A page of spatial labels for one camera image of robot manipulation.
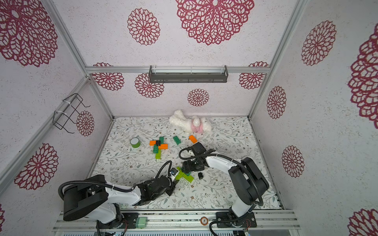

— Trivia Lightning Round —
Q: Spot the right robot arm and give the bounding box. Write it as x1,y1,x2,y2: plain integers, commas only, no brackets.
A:
178,142,270,218

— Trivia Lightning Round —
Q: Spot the white pink plush toy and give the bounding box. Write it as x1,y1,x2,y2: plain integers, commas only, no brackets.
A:
169,110,212,134

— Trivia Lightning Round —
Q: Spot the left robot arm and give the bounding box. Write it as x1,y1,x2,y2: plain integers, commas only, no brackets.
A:
58,161,179,229

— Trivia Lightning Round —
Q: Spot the green tape roll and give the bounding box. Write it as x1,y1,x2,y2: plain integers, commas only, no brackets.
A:
130,137,141,148

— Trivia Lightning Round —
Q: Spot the metal base rail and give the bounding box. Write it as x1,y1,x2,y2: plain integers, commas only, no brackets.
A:
52,209,303,236

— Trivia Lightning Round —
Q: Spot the green connector block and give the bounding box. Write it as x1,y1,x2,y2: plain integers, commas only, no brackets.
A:
135,217,147,229

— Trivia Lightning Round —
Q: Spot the black wire wall rack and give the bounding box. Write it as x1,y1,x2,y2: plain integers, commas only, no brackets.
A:
52,93,90,134

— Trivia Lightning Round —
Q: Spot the long lime green lego brick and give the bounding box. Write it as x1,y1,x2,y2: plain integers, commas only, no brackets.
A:
155,150,161,160

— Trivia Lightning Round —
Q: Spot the dark green lego brick back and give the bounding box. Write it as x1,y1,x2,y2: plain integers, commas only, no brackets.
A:
173,136,181,145

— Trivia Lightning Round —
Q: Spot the lime lego brick back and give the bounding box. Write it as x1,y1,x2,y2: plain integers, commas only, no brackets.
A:
175,171,184,181

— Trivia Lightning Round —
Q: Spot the black wall shelf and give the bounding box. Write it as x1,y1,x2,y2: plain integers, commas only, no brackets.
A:
148,66,229,84

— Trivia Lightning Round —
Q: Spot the dark green lego brick front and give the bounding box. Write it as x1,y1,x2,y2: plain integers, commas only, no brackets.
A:
153,145,159,154

